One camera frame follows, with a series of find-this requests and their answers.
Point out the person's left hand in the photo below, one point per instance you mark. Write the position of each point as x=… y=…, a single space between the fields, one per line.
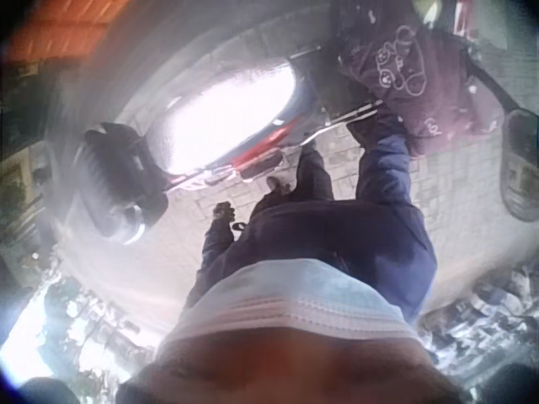
x=223 y=211

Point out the person's right hand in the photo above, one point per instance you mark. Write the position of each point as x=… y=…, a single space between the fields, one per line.
x=363 y=128

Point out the purple bear print bag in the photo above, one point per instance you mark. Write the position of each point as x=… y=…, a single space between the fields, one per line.
x=417 y=80

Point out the black wrist band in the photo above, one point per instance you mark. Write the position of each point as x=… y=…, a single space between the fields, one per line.
x=238 y=226

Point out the scooter with red blue trim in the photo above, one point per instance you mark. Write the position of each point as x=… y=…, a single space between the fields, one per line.
x=236 y=118

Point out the person's legs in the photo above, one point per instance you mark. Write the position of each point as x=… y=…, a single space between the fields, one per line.
x=309 y=177

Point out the black scooter wheel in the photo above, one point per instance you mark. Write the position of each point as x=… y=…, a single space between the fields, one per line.
x=111 y=177

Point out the thin metal rod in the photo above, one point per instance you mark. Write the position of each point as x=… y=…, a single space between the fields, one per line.
x=351 y=114

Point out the green plants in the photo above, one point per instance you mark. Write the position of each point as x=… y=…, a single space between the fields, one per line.
x=80 y=328

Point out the red brown roof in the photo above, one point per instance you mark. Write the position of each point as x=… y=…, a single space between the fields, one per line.
x=59 y=29

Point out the heap of rubble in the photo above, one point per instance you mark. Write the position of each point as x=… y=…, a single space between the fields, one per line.
x=480 y=320

